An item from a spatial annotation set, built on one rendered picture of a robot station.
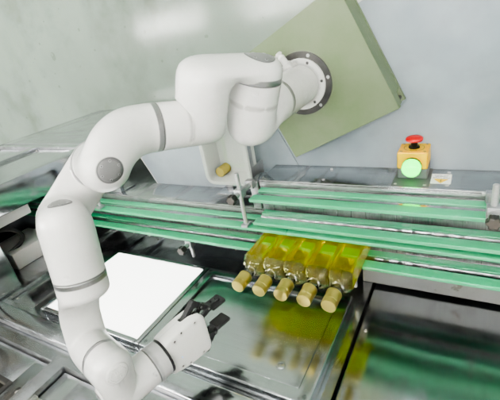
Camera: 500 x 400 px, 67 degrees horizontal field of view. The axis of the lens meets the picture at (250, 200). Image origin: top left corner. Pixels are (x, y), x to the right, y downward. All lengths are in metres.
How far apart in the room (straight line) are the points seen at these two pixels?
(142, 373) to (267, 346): 0.32
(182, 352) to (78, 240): 0.33
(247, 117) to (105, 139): 0.26
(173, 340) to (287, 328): 0.32
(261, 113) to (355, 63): 0.31
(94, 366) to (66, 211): 0.27
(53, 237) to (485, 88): 0.92
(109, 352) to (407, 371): 0.62
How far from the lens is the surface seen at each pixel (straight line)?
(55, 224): 0.64
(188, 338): 0.83
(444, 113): 1.04
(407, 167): 0.98
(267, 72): 0.69
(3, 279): 1.61
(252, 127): 0.72
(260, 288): 0.91
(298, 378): 0.90
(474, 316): 1.11
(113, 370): 0.73
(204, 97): 0.65
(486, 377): 0.98
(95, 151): 0.60
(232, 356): 0.96
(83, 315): 0.79
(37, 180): 1.61
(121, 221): 1.55
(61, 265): 0.66
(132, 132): 0.62
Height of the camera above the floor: 1.75
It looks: 49 degrees down
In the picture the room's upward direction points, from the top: 134 degrees counter-clockwise
